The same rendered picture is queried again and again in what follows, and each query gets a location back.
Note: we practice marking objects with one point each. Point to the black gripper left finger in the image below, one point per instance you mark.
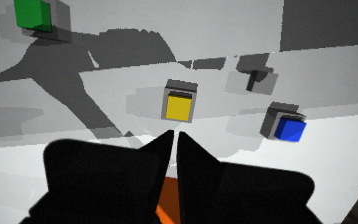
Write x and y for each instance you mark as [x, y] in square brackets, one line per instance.
[138, 172]

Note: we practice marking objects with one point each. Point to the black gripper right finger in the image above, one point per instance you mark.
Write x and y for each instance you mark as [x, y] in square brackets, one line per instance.
[204, 182]

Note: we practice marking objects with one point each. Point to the green button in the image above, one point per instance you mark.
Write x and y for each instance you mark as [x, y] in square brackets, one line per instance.
[46, 19]

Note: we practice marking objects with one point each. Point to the yellow button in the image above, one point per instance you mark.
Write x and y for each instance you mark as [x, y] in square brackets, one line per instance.
[178, 104]

